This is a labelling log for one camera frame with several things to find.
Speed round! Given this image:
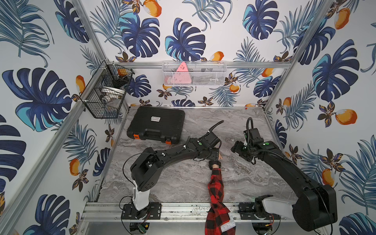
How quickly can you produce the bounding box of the pink triangle card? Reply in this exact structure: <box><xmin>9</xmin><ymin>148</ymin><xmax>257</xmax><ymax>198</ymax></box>
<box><xmin>171</xmin><ymin>62</ymin><xmax>192</xmax><ymax>85</ymax></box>

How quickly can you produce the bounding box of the black plastic tool case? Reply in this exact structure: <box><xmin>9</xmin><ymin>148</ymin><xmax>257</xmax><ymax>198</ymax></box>
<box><xmin>126</xmin><ymin>106</ymin><xmax>185</xmax><ymax>145</ymax></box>

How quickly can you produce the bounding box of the clear mesh wall tray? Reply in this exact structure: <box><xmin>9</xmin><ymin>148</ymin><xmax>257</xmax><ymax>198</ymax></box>
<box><xmin>162</xmin><ymin>61</ymin><xmax>227</xmax><ymax>87</ymax></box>

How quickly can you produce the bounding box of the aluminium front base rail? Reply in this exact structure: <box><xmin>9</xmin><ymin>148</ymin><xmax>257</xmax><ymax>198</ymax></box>
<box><xmin>80</xmin><ymin>201</ymin><xmax>322</xmax><ymax>223</ymax></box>

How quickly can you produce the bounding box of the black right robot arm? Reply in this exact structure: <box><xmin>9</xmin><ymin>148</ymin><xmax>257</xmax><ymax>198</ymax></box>
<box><xmin>231</xmin><ymin>117</ymin><xmax>338</xmax><ymax>232</ymax></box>

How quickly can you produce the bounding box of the black wire basket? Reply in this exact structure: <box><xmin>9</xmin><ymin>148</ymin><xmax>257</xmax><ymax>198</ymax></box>
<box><xmin>79</xmin><ymin>61</ymin><xmax>135</xmax><ymax>119</ymax></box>

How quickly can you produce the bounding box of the red plaid sleeved forearm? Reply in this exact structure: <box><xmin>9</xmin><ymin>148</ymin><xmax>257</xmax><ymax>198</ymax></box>
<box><xmin>205</xmin><ymin>168</ymin><xmax>236</xmax><ymax>235</ymax></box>

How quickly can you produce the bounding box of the black wrist watch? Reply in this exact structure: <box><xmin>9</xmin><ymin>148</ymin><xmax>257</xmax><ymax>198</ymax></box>
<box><xmin>209</xmin><ymin>160</ymin><xmax>221</xmax><ymax>170</ymax></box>

